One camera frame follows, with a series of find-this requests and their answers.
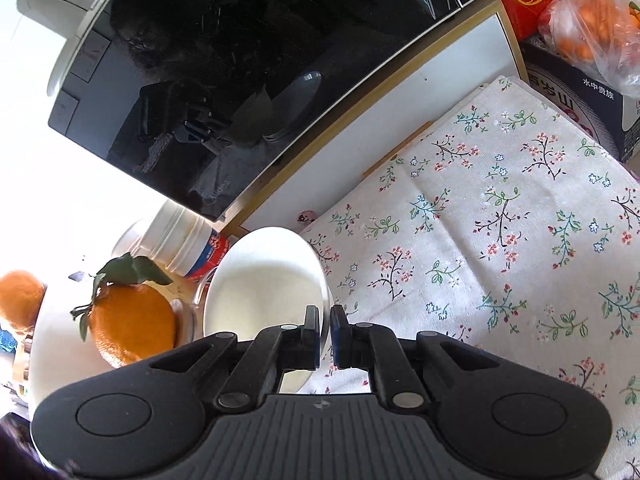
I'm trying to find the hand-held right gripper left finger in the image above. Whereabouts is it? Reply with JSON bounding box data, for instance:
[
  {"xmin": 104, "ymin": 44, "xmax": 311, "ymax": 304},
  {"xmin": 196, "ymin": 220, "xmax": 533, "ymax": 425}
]
[{"xmin": 149, "ymin": 304, "xmax": 322, "ymax": 411}]

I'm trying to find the white plastic jar red label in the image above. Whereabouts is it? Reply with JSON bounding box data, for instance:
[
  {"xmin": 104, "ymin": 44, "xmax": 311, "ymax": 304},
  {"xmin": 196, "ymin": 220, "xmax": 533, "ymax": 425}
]
[{"xmin": 112, "ymin": 202, "xmax": 232, "ymax": 282}]

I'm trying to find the floral printed tablecloth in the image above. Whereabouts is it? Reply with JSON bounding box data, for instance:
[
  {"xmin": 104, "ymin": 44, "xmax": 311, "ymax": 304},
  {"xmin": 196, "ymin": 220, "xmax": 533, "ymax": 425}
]
[{"xmin": 295, "ymin": 75, "xmax": 640, "ymax": 480}]

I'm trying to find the orange with green leaf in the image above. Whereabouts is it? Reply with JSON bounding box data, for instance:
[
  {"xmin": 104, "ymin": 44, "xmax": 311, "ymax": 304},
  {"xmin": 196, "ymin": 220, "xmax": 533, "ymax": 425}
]
[{"xmin": 70, "ymin": 252, "xmax": 178, "ymax": 367}]

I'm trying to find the dark printed cardboard box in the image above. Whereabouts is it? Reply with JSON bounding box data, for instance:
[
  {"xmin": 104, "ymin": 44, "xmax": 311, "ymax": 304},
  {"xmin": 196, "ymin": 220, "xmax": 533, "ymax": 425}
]
[{"xmin": 517, "ymin": 40, "xmax": 640, "ymax": 164}]

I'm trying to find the white bowl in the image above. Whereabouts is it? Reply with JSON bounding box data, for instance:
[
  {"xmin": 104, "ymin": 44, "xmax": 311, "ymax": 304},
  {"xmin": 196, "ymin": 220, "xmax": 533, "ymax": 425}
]
[{"xmin": 202, "ymin": 226, "xmax": 335, "ymax": 396}]

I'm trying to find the clear glass cup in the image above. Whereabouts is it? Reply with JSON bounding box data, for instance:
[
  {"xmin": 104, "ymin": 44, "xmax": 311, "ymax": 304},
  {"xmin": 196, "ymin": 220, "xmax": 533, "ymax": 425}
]
[{"xmin": 167, "ymin": 269, "xmax": 217, "ymax": 349}]

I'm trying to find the black glass microwave oven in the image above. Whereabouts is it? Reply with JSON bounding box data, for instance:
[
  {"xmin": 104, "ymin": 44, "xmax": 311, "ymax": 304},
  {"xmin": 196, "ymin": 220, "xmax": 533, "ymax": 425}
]
[{"xmin": 20, "ymin": 0, "xmax": 508, "ymax": 224}]

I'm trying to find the plastic bag of oranges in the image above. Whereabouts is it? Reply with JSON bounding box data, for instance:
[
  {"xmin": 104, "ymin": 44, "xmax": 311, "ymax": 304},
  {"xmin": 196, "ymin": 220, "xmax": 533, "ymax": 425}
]
[{"xmin": 537, "ymin": 0, "xmax": 640, "ymax": 102}]

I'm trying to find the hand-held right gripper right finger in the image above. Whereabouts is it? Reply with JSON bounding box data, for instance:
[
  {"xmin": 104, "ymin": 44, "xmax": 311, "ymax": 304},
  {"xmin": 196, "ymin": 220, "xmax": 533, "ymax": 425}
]
[{"xmin": 328, "ymin": 304, "xmax": 495, "ymax": 411}]

